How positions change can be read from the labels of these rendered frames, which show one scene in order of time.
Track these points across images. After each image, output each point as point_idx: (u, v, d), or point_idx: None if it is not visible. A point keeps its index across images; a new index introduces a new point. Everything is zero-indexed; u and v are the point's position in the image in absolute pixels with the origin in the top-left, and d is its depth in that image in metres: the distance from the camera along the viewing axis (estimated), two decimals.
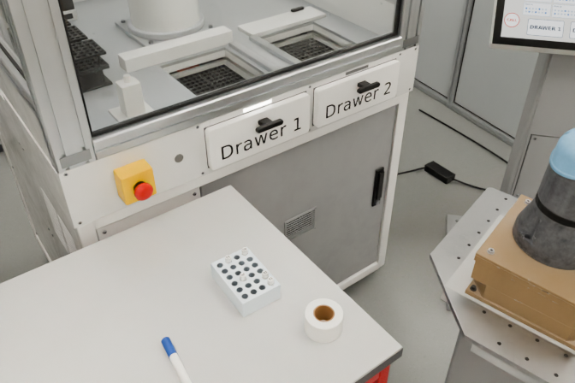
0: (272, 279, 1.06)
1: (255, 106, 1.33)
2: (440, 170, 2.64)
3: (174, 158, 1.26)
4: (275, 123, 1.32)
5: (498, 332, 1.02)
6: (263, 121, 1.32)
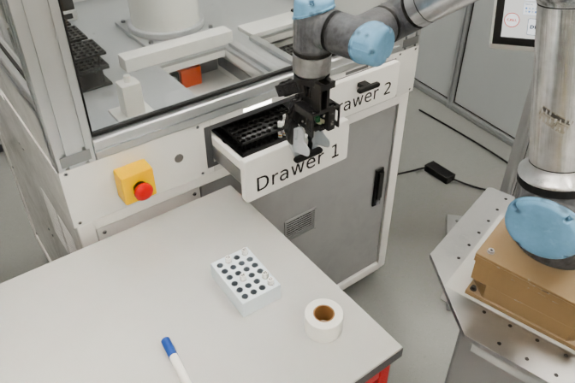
0: (272, 279, 1.06)
1: (255, 106, 1.33)
2: (440, 170, 2.64)
3: (174, 158, 1.26)
4: (315, 152, 1.23)
5: (498, 332, 1.02)
6: None
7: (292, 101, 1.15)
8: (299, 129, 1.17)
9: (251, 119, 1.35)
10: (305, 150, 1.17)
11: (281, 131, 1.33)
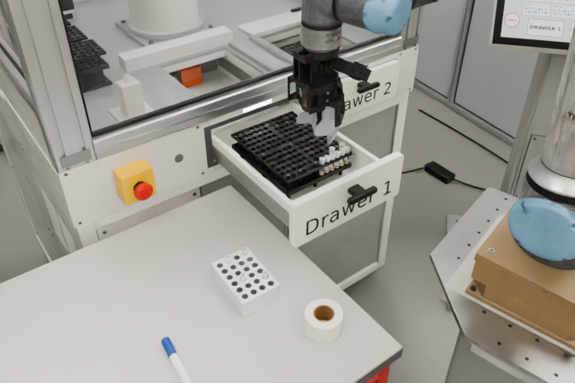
0: (321, 159, 1.20)
1: (255, 106, 1.33)
2: (440, 170, 2.64)
3: (174, 158, 1.26)
4: (370, 192, 1.11)
5: (498, 332, 1.02)
6: (354, 190, 1.12)
7: None
8: None
9: (294, 152, 1.24)
10: (299, 116, 1.14)
11: (328, 166, 1.22)
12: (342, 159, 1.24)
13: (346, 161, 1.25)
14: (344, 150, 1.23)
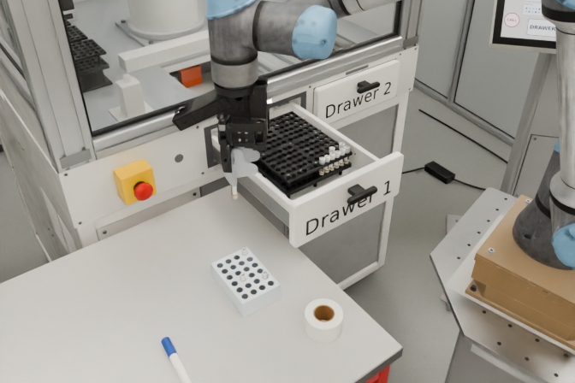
0: (321, 159, 1.20)
1: None
2: (440, 170, 2.64)
3: (174, 158, 1.26)
4: (370, 192, 1.11)
5: (498, 332, 1.02)
6: (354, 190, 1.12)
7: (218, 124, 0.94)
8: (235, 151, 0.97)
9: (294, 152, 1.24)
10: (251, 168, 0.99)
11: (328, 166, 1.22)
12: (342, 159, 1.24)
13: (346, 161, 1.25)
14: (344, 150, 1.23)
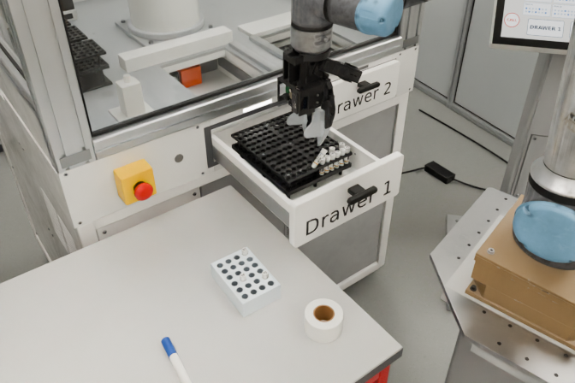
0: (321, 159, 1.20)
1: (255, 106, 1.33)
2: (440, 170, 2.64)
3: (174, 158, 1.26)
4: (370, 192, 1.11)
5: (498, 332, 1.02)
6: (354, 190, 1.12)
7: None
8: None
9: (294, 152, 1.24)
10: (289, 118, 1.13)
11: (328, 166, 1.22)
12: (342, 159, 1.24)
13: (346, 161, 1.25)
14: (344, 150, 1.23)
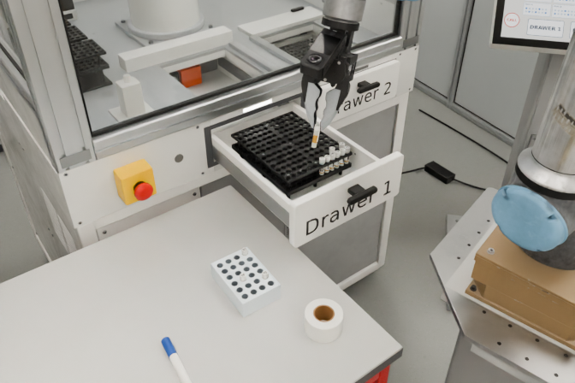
0: (321, 159, 1.20)
1: (255, 106, 1.33)
2: (440, 170, 2.64)
3: (174, 158, 1.26)
4: (370, 192, 1.11)
5: (498, 332, 1.02)
6: (354, 190, 1.12)
7: (343, 61, 1.04)
8: None
9: (294, 152, 1.24)
10: None
11: (328, 166, 1.22)
12: (342, 159, 1.24)
13: (346, 161, 1.25)
14: (344, 150, 1.23)
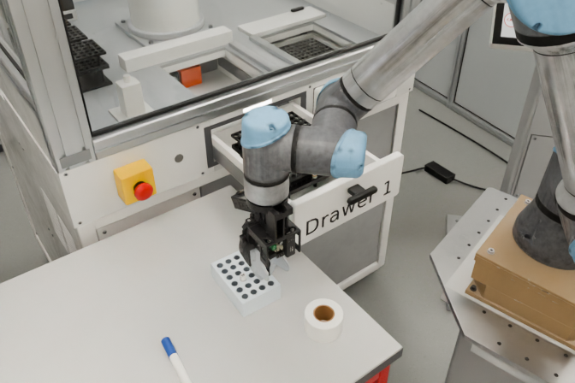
0: None
1: (255, 106, 1.33)
2: (440, 170, 2.64)
3: (174, 158, 1.26)
4: (370, 192, 1.11)
5: (498, 332, 1.02)
6: (354, 190, 1.12)
7: (246, 220, 0.99)
8: (256, 251, 1.01)
9: None
10: (264, 274, 1.01)
11: None
12: None
13: None
14: None
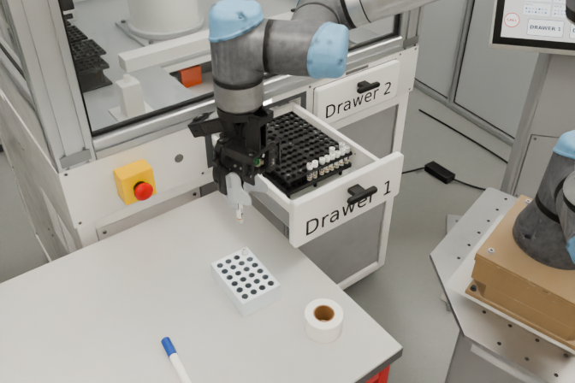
0: (321, 159, 1.20)
1: None
2: (440, 170, 2.64)
3: (174, 158, 1.26)
4: (370, 192, 1.11)
5: (498, 332, 1.02)
6: (354, 190, 1.12)
7: (216, 143, 0.89)
8: (232, 175, 0.92)
9: (294, 152, 1.24)
10: (246, 198, 0.93)
11: (328, 166, 1.22)
12: (342, 159, 1.24)
13: (346, 161, 1.25)
14: (344, 150, 1.23)
